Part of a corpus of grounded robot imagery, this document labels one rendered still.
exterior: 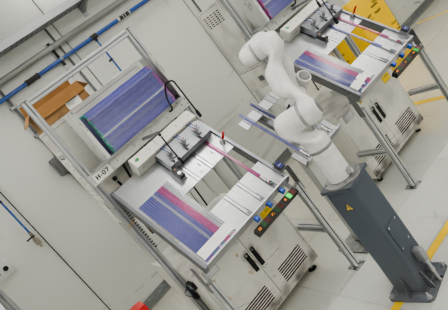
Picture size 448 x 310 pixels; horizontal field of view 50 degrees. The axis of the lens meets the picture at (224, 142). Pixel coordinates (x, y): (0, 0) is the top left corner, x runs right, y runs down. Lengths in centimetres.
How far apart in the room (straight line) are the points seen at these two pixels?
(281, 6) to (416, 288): 202
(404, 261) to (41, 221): 281
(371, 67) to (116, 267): 262
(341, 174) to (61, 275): 267
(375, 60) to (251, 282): 165
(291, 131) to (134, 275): 258
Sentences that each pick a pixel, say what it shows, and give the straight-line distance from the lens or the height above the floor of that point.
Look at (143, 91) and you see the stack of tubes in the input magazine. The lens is 288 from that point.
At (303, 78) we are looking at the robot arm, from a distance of 266.
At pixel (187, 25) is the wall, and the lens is 488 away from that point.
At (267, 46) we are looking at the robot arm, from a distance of 231.
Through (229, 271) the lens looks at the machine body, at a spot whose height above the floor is 46.
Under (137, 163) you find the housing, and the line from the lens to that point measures 278.
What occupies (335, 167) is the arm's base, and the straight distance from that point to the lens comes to 227.
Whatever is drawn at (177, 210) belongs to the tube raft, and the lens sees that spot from 264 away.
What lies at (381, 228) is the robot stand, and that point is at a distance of 238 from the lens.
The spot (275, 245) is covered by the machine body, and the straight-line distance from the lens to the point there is 304.
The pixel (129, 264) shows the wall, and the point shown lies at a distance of 439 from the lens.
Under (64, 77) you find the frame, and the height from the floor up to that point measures 188.
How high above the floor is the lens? 167
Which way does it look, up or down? 13 degrees down
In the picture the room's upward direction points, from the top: 38 degrees counter-clockwise
